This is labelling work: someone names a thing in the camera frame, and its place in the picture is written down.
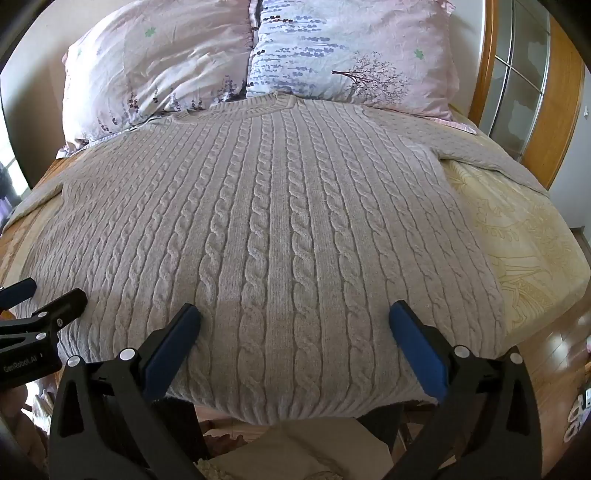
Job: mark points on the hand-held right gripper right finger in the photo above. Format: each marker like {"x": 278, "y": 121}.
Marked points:
{"x": 415, "y": 344}

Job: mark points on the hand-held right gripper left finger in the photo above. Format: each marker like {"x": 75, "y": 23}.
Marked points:
{"x": 173, "y": 344}

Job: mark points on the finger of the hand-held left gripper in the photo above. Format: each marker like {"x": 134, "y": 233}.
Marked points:
{"x": 64, "y": 307}
{"x": 18, "y": 293}

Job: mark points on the cream blanket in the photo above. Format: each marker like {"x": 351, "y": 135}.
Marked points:
{"x": 277, "y": 207}

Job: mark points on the beige cloth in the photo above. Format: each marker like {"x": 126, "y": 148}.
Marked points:
{"x": 300, "y": 452}

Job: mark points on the white patterned slipper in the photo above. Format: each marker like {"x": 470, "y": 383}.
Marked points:
{"x": 576, "y": 415}

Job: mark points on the pink floral pillow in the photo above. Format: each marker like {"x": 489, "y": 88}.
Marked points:
{"x": 152, "y": 69}

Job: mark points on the wooden headboard with glass panels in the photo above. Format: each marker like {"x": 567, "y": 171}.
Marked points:
{"x": 554, "y": 115}

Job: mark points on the blue and pink tree-print pillow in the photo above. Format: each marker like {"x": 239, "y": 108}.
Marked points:
{"x": 351, "y": 50}

